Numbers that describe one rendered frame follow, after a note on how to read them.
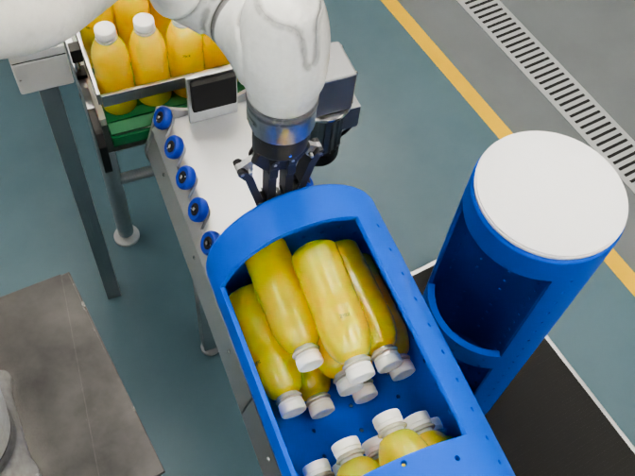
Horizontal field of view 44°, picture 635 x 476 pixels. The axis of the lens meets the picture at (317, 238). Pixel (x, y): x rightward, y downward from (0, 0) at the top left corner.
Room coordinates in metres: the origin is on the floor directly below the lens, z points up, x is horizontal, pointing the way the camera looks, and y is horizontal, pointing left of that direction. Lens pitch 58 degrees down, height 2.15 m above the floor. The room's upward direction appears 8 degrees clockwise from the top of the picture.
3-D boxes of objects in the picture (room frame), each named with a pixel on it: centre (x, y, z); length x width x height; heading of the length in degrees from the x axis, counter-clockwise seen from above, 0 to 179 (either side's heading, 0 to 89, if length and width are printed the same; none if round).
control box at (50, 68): (1.05, 0.59, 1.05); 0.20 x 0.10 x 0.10; 29
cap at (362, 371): (0.42, -0.08, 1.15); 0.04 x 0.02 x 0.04; 116
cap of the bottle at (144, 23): (1.07, 0.37, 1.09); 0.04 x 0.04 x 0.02
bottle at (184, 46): (1.11, 0.31, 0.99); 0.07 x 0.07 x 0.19
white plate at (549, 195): (0.86, -0.40, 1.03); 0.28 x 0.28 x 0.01
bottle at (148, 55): (1.07, 0.37, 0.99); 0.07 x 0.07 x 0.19
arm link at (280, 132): (0.66, 0.07, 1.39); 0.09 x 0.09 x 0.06
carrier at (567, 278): (0.86, -0.40, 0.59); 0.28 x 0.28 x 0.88
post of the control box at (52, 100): (1.05, 0.59, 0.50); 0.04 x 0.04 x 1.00; 29
